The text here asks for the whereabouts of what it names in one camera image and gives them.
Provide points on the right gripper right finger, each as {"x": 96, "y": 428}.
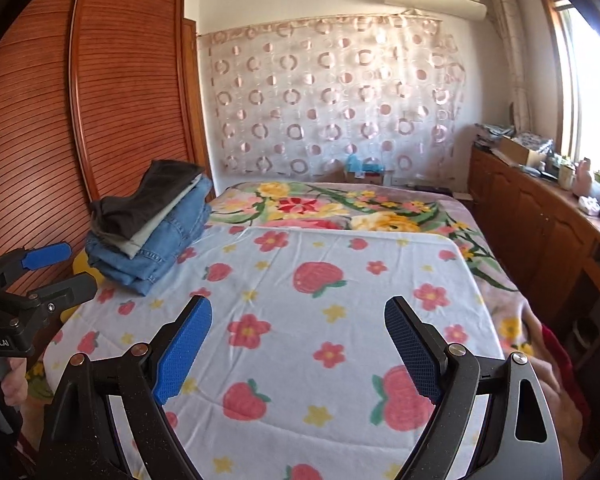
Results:
{"x": 517, "y": 438}

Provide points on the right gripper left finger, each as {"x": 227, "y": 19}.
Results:
{"x": 80, "y": 439}

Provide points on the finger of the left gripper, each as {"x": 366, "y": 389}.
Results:
{"x": 63, "y": 295}
{"x": 18, "y": 262}

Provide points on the black shorts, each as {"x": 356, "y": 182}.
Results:
{"x": 124, "y": 216}

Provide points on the person's left hand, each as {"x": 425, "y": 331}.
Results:
{"x": 14, "y": 384}

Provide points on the blue folded jeans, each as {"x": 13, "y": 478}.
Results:
{"x": 182, "y": 226}

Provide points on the olive green folded garment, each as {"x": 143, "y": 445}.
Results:
{"x": 131, "y": 246}

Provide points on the wooden sideboard cabinet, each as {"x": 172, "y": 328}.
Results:
{"x": 546, "y": 245}

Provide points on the wooden slatted wardrobe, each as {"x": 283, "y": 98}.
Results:
{"x": 91, "y": 93}

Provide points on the white floral bed sheet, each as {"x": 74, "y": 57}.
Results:
{"x": 298, "y": 377}

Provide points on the pink floral blanket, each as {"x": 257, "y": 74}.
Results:
{"x": 358, "y": 209}

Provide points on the white cup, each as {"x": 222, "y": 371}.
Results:
{"x": 566, "y": 174}

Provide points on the pink figurine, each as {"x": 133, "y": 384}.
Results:
{"x": 582, "y": 182}

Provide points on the cardboard box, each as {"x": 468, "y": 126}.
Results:
{"x": 519, "y": 154}

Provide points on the sheer circle-pattern curtain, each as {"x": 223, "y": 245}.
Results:
{"x": 295, "y": 99}

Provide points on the beige side curtain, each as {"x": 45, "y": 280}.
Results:
{"x": 508, "y": 18}

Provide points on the window with wooden frame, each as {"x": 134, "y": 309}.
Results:
{"x": 577, "y": 46}

